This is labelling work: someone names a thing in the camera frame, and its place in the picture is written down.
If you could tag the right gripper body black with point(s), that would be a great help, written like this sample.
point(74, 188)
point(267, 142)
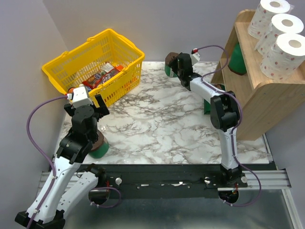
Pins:
point(179, 73)

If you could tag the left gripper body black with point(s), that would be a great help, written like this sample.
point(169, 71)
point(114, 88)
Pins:
point(97, 110)

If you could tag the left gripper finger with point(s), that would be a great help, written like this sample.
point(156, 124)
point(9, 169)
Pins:
point(102, 110)
point(70, 109)

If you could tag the green brown roll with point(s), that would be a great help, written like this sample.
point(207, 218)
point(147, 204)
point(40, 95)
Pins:
point(236, 63)
point(167, 68)

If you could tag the white floral paper roll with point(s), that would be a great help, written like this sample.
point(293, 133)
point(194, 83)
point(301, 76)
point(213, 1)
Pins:
point(284, 56)
point(280, 24)
point(263, 15)

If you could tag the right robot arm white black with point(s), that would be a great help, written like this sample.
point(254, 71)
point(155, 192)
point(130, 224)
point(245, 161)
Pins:
point(224, 111)

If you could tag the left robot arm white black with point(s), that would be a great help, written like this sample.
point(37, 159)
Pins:
point(55, 201)

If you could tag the wooden two-tier shelf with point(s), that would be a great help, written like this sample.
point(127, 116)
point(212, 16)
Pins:
point(264, 101)

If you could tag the orange bottle in basket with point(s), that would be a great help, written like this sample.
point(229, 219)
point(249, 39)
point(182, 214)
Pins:
point(70, 90)

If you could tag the yellow plastic shopping basket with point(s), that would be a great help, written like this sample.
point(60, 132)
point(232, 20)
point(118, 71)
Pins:
point(72, 68)

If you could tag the red snack bag in basket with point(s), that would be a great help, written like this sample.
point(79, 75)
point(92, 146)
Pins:
point(105, 73)

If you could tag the green snack bag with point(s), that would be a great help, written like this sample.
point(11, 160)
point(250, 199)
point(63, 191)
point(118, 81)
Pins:
point(206, 104)

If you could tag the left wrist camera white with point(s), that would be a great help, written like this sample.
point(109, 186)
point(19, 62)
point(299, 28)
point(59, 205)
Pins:
point(79, 97)

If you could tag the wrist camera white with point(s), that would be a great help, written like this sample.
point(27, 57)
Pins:
point(195, 56)
point(79, 97)

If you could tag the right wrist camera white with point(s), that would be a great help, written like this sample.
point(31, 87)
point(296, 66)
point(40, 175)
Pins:
point(195, 56)

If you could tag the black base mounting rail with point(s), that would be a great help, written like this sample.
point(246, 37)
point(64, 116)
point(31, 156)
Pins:
point(169, 181)

